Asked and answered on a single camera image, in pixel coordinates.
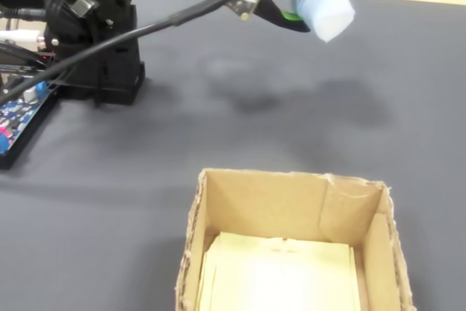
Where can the light blue foam block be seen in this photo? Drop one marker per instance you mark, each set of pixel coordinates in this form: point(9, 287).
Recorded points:
point(324, 8)

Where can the open brown cardboard box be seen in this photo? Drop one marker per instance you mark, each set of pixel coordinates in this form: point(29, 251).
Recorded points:
point(262, 201)

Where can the dark grey textured mat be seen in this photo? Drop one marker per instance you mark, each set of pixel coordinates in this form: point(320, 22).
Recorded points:
point(255, 125)

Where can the black USB plug silver tip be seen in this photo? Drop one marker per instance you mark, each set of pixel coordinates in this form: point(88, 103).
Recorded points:
point(82, 5)

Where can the black barrel power plug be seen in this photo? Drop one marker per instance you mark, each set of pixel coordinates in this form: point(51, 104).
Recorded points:
point(22, 13)

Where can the pale yellow paper sheets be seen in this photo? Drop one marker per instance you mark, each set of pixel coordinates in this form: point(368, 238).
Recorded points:
point(284, 278)

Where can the blue controller circuit board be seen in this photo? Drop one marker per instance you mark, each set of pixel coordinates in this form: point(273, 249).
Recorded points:
point(14, 114)

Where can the blue circuit board base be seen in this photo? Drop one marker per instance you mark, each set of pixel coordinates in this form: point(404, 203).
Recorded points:
point(11, 161)

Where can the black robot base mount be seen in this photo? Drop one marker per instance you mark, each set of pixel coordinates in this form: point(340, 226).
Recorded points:
point(116, 63)

